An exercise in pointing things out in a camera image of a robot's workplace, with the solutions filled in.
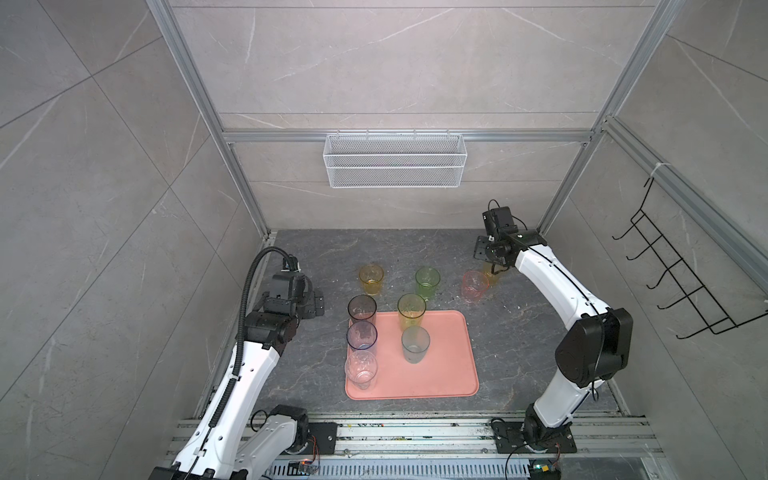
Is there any dark grey tall glass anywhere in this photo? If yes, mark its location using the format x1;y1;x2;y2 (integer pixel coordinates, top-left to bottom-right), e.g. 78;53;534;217
347;294;377;324

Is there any pink plastic tray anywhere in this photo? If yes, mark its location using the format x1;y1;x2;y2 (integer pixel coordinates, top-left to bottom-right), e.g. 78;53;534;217
345;310;479;400

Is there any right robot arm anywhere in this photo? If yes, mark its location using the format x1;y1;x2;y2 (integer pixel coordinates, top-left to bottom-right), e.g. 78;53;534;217
474;205;633;452

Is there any white wire mesh basket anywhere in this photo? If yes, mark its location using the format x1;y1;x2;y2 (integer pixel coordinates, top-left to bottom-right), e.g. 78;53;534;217
323;133;468;189

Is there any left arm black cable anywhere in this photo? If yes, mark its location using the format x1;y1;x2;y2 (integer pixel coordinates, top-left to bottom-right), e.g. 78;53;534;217
232;246;300;376

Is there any green short glass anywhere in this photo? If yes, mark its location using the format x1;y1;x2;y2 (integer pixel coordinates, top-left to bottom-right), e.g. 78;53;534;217
415;266;441;301

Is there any black wire hook rack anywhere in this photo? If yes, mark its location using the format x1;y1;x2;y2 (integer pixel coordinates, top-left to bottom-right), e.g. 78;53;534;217
611;178;767;340

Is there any yellow short glass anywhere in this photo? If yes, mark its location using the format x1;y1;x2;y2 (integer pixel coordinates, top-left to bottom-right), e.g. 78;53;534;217
358;264;384;296

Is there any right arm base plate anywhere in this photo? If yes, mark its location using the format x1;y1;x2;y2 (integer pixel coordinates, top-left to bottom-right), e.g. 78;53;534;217
489;418;577;454

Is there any pink short glass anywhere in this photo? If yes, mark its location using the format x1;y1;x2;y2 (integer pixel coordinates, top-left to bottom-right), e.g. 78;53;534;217
461;270;490;302

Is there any green tall glass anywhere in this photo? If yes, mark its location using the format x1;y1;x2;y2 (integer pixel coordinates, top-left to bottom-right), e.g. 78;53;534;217
397;293;426;331

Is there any teal tall glass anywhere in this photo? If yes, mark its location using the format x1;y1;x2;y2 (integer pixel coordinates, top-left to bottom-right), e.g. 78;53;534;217
401;326;431;364

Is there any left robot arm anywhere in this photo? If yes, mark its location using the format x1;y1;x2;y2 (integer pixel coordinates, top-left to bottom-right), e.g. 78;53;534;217
149;271;324;479

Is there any amber tall glass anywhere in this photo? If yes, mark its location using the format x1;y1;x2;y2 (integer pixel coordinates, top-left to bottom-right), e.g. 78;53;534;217
483;262;507;286

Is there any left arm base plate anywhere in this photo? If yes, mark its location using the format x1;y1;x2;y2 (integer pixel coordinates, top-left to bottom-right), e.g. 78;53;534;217
286;422;338;455

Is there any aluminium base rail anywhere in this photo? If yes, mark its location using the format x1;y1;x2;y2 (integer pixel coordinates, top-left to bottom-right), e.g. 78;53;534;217
252;411;676;479

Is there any blue tall glass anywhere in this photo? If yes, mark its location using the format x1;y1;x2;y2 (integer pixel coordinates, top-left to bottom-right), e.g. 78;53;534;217
346;321;378;354

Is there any clear short glass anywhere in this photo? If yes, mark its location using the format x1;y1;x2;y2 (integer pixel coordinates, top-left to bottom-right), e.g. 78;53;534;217
345;350;378;390

